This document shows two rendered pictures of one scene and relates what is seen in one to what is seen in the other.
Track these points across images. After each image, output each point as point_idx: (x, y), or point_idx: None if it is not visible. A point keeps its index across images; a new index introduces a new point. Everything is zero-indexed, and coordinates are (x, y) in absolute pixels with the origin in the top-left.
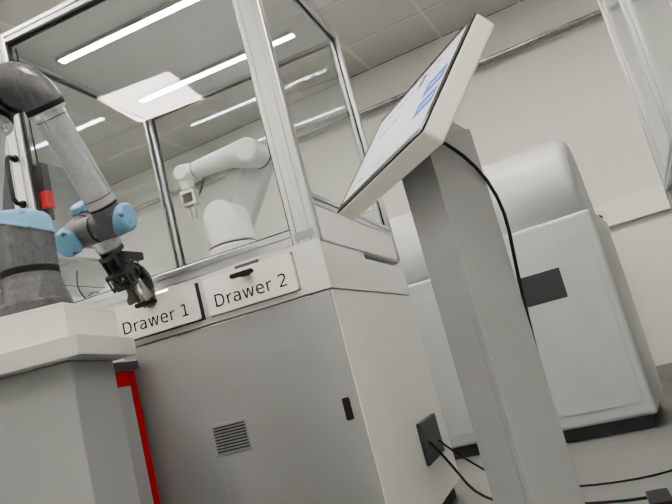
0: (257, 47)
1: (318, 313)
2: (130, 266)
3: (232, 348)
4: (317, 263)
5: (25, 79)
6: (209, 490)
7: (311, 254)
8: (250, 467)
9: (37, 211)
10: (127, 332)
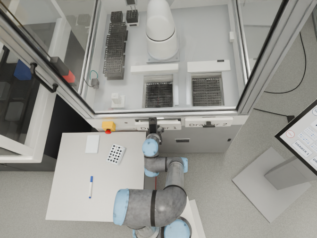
0: (280, 46)
1: (233, 127)
2: (161, 138)
3: (190, 130)
4: (243, 120)
5: (177, 218)
6: (170, 145)
7: (242, 118)
8: (187, 143)
9: (188, 236)
10: (143, 129)
